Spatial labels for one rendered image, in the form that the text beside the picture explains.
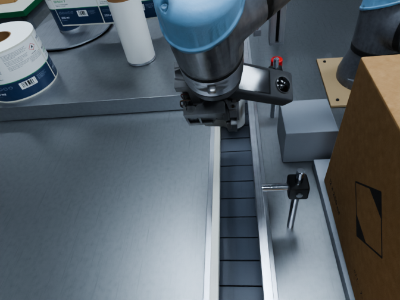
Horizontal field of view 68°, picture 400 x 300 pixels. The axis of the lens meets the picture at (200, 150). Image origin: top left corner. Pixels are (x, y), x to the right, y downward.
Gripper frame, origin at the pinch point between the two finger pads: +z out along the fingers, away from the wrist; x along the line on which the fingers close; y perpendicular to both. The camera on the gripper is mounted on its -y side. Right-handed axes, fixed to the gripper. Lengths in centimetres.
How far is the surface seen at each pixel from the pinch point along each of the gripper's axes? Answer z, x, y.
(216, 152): 2.5, 5.8, 3.7
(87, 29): 37, -50, 53
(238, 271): -5.1, 26.2, 0.3
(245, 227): -1.5, 19.9, -1.1
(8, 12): 71, -91, 119
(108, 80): 22.2, -21.3, 36.3
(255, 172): -6.0, 11.2, -3.1
